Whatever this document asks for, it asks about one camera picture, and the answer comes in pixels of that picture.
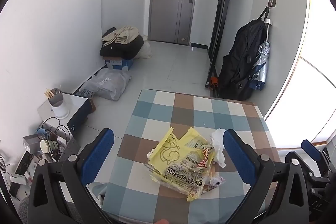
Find paper cup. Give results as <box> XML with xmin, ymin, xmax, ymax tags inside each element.
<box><xmin>39</xmin><ymin>139</ymin><xmax>59</xmax><ymax>153</ymax></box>

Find white cloth bag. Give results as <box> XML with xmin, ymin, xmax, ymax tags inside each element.
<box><xmin>134</xmin><ymin>34</ymin><xmax>153</xmax><ymax>59</ymax></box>

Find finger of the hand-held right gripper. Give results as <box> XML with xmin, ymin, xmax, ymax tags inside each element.
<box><xmin>301</xmin><ymin>139</ymin><xmax>332</xmax><ymax>177</ymax></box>

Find black backpack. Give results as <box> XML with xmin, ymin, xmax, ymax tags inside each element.
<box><xmin>218</xmin><ymin>7</ymin><xmax>271</xmax><ymax>101</ymax></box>

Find clear printed bread bag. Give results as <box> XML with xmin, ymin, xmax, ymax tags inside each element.
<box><xmin>145</xmin><ymin>132</ymin><xmax>226</xmax><ymax>202</ymax></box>

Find grey cardboard box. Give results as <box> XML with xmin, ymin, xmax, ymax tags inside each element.
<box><xmin>22</xmin><ymin>133</ymin><xmax>50</xmax><ymax>152</ymax></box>

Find blue cardboard box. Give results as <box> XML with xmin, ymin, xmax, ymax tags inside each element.
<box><xmin>103</xmin><ymin>56</ymin><xmax>135</xmax><ymax>72</ymax></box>

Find checkered cloth table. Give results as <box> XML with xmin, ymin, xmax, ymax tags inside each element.
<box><xmin>101</xmin><ymin>89</ymin><xmax>281</xmax><ymax>224</ymax></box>

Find silver folded umbrella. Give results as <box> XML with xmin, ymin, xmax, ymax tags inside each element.
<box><xmin>248</xmin><ymin>18</ymin><xmax>273</xmax><ymax>90</ymax></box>

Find red checkered wrapper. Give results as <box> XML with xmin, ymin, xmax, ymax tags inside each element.
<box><xmin>196</xmin><ymin>147</ymin><xmax>216</xmax><ymax>170</ymax></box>

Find grey white utensil holder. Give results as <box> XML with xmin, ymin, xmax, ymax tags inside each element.
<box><xmin>44</xmin><ymin>85</ymin><xmax>70</xmax><ymax>119</ymax></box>

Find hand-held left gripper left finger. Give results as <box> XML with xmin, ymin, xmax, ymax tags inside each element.
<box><xmin>28</xmin><ymin>128</ymin><xmax>114</xmax><ymax>224</ymax></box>

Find grey speckled board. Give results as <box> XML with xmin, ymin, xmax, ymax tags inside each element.
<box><xmin>56</xmin><ymin>135</ymin><xmax>81</xmax><ymax>161</ymax></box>

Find black cable bundle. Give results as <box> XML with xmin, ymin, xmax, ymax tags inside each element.
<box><xmin>39</xmin><ymin>116</ymin><xmax>70</xmax><ymax>144</ymax></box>

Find white tissue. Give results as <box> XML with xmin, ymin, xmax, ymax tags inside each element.
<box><xmin>209</xmin><ymin>129</ymin><xmax>227</xmax><ymax>168</ymax></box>

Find beige clothing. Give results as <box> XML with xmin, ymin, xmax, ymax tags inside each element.
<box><xmin>102</xmin><ymin>25</ymin><xmax>139</xmax><ymax>47</ymax></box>

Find grey plastic bag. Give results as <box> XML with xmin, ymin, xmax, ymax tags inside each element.
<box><xmin>79</xmin><ymin>68</ymin><xmax>132</xmax><ymax>101</ymax></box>

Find frosted glass window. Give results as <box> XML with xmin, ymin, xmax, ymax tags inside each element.
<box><xmin>264</xmin><ymin>0</ymin><xmax>336</xmax><ymax>149</ymax></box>

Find white side table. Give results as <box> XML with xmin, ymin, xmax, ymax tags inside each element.
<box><xmin>37</xmin><ymin>92</ymin><xmax>88</xmax><ymax>132</ymax></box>

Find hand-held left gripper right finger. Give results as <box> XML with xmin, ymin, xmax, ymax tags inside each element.
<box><xmin>223</xmin><ymin>129</ymin><xmax>314</xmax><ymax>224</ymax></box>

